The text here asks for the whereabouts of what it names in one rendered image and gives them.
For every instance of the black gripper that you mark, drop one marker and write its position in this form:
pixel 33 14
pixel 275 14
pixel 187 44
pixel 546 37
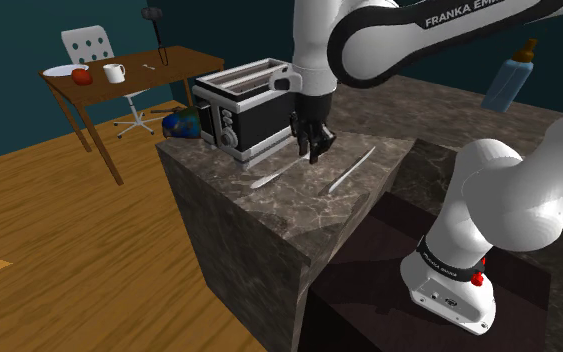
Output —
pixel 312 108

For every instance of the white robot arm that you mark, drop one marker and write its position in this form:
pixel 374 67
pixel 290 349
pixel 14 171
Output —
pixel 500 204

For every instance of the silver table knife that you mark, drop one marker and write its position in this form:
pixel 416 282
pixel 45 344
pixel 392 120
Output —
pixel 347 173
pixel 273 177

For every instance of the black and silver toaster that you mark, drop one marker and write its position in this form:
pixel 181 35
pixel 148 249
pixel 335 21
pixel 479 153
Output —
pixel 256 117

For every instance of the blue and green globe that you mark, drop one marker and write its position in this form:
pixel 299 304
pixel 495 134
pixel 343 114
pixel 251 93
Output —
pixel 181 126

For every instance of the dark robot stand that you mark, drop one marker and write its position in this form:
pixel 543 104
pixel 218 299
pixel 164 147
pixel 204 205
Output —
pixel 359 273

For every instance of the brown wooden desk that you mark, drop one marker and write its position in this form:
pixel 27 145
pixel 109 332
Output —
pixel 183 63

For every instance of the blue baby bottle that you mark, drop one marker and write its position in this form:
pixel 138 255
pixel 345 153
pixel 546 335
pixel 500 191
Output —
pixel 507 80

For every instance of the white office chair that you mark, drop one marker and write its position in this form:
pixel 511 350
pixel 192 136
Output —
pixel 86 45

